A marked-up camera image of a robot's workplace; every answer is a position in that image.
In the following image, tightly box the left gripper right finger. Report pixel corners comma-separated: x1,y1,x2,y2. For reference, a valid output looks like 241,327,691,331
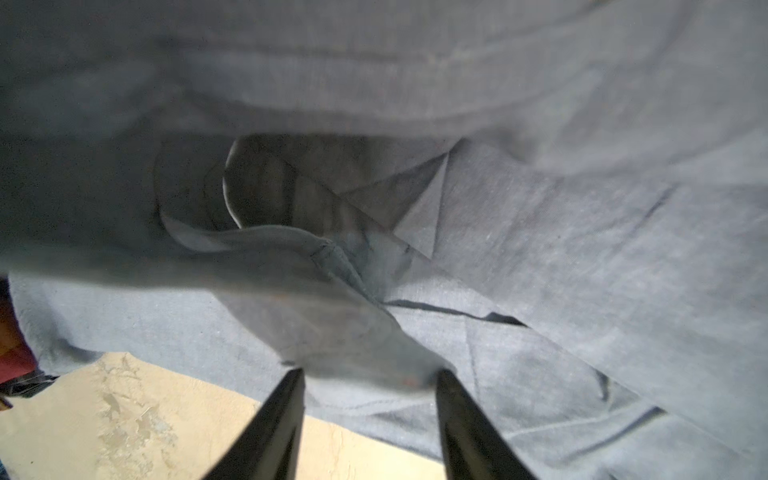
435,369,535,480

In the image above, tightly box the folded plaid flannel shirt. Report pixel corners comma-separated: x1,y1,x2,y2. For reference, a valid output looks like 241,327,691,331
0,278,57,411

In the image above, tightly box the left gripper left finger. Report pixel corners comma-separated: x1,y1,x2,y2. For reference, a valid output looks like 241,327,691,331
204,369,305,480

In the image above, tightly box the grey long sleeve shirt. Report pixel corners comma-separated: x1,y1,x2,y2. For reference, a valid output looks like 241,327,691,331
1,1,767,479

